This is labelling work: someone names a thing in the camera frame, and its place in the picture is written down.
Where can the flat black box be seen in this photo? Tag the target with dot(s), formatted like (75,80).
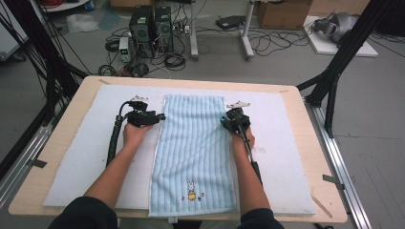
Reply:
(229,21)

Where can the person's left dark sleeve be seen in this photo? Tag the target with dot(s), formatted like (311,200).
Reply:
(84,214)

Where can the white power supply box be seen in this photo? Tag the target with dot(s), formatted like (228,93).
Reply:
(124,49)

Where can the large black computer tower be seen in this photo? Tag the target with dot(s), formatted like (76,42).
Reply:
(141,30)

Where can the person's dark sleeve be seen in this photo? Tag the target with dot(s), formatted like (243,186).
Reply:
(84,214)
(259,220)

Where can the brown cardboard box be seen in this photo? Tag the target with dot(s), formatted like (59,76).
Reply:
(283,14)

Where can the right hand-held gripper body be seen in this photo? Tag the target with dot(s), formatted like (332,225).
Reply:
(237,120)

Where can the black tape piece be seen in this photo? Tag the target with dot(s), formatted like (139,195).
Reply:
(38,163)

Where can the person's right hand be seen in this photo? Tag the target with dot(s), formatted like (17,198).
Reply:
(242,140)

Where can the thin wooden strip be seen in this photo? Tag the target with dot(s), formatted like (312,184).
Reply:
(321,206)

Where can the white foam mat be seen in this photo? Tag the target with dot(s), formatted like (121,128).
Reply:
(286,143)

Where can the grey rounded device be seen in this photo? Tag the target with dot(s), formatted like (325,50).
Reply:
(337,25)

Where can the clear plastic bag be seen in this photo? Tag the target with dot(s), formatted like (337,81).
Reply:
(81,23)

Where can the white desk leg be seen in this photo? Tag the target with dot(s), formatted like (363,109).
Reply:
(246,31)
(193,31)

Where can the person's left hand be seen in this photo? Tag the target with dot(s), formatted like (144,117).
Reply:
(135,135)

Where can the light blue striped towel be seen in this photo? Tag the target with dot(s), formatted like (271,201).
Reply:
(194,152)

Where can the aluminium rail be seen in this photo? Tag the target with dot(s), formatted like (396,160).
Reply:
(344,178)
(22,159)

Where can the white floor board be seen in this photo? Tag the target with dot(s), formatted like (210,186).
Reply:
(324,47)

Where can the slim black computer tower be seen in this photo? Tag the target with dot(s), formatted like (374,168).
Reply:
(164,28)

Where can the person's right dark sleeve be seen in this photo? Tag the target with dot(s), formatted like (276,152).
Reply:
(259,220)

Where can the black metal frame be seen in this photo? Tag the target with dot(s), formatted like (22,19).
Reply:
(347,47)
(35,41)

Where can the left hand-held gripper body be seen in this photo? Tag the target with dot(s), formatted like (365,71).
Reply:
(141,116)

